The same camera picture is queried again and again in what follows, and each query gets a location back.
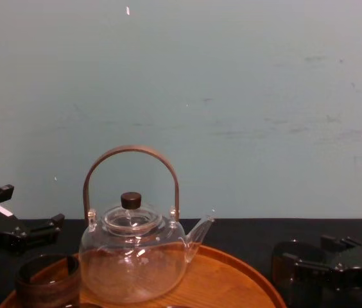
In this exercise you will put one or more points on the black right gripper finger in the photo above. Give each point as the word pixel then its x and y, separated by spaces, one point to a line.
pixel 312 265
pixel 339 245

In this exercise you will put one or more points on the glass teapot lid dark knob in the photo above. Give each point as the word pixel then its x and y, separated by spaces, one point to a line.
pixel 131 199

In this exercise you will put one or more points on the glass cup with wooden sleeve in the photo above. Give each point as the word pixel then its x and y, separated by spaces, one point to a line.
pixel 49 290

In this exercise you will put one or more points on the round wooden tray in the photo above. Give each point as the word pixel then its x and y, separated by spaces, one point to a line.
pixel 222 282

